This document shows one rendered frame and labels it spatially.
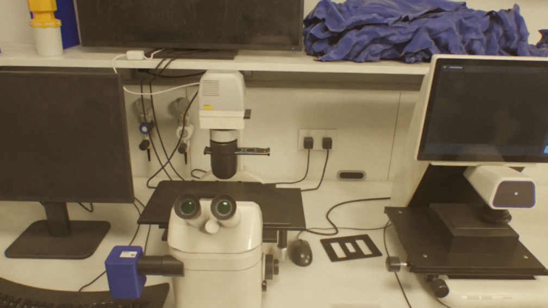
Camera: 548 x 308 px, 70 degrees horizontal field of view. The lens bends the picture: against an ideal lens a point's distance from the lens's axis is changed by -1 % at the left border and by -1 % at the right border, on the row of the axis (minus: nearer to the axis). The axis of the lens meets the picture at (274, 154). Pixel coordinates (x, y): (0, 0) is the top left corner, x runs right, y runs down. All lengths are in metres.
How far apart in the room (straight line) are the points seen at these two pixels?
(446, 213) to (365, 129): 0.53
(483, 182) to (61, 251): 1.17
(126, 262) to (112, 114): 0.39
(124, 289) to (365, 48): 0.96
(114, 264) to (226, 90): 0.43
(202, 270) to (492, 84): 0.79
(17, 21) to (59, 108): 0.78
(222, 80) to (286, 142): 0.70
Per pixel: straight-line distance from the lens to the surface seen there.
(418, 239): 1.17
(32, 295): 1.18
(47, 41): 1.44
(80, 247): 1.32
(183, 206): 0.74
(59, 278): 1.24
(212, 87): 0.91
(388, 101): 1.57
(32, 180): 1.23
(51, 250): 1.34
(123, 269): 0.88
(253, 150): 0.99
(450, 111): 1.07
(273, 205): 1.04
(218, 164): 0.97
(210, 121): 0.93
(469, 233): 1.14
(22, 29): 1.85
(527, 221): 1.64
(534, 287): 1.23
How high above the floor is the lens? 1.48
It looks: 23 degrees down
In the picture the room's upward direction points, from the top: 1 degrees clockwise
